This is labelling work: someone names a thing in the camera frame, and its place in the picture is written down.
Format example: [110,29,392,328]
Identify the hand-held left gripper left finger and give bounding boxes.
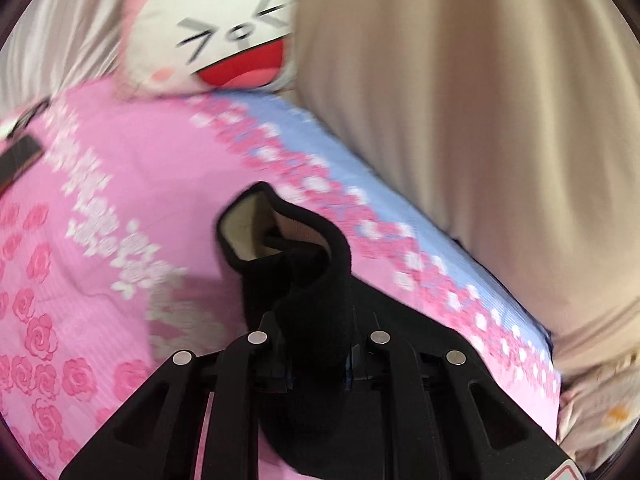
[59,310,291,480]

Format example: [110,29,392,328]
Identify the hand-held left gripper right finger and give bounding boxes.
[345,284,566,480]

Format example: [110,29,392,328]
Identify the black pants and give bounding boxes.
[216,181,358,476]

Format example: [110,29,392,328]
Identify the pink rose bed sheet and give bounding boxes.
[0,77,563,480]

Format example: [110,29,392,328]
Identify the pale floral blanket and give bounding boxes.
[552,360,636,476]

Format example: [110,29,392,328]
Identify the beige quilt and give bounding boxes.
[287,0,640,386]

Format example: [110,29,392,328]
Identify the cartoon face pillow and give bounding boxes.
[117,0,308,98]

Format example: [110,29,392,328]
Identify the grey satin cloth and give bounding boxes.
[0,0,146,111]

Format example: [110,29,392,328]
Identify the black strap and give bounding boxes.
[0,100,51,193]

